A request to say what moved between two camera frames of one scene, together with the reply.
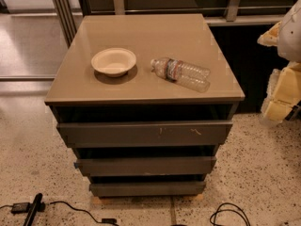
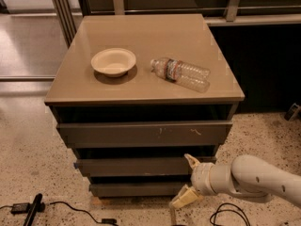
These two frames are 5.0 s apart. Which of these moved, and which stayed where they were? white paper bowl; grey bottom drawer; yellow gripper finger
Moved: yellow gripper finger
Stayed: white paper bowl; grey bottom drawer
